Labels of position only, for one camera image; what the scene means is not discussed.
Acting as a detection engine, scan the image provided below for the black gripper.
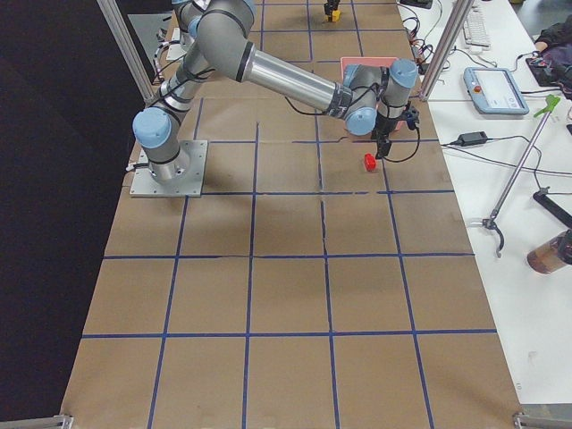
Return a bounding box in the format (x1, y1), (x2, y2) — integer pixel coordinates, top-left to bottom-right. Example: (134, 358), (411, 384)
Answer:
(371, 102), (419, 160)
(324, 0), (338, 16)

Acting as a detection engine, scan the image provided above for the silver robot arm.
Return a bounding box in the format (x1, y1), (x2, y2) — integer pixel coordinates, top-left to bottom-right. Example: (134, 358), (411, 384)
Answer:
(132, 0), (418, 184)

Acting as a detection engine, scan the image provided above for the pink plastic box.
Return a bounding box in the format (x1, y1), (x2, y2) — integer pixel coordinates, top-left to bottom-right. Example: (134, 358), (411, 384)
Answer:
(341, 57), (417, 136)

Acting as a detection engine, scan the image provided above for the red toy block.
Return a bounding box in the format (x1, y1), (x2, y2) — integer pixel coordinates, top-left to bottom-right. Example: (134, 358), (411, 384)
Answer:
(364, 153), (377, 172)

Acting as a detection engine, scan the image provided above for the black power adapter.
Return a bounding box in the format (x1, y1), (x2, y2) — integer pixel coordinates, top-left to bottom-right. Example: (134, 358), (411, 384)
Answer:
(458, 131), (489, 147)

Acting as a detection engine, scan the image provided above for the blue teach pendant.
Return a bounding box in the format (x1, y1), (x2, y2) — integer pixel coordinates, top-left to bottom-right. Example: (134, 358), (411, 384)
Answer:
(463, 67), (529, 115)

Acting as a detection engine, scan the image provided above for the white keyboard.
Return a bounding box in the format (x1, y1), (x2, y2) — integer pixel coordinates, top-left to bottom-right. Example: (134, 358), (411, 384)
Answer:
(462, 8), (491, 49)

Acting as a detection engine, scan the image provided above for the brown bottle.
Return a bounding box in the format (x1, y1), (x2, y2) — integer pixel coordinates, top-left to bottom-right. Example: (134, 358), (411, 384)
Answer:
(526, 230), (571, 273)

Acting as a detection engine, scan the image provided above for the aluminium frame post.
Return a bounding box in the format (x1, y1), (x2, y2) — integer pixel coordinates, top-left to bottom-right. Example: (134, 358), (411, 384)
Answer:
(419, 0), (473, 101)

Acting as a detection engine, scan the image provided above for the green handled reacher grabber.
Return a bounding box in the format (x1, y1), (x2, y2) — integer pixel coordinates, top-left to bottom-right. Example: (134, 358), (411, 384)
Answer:
(482, 95), (561, 258)

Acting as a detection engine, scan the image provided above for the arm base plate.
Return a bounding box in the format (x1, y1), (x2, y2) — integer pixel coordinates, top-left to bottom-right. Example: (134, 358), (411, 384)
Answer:
(130, 140), (208, 198)

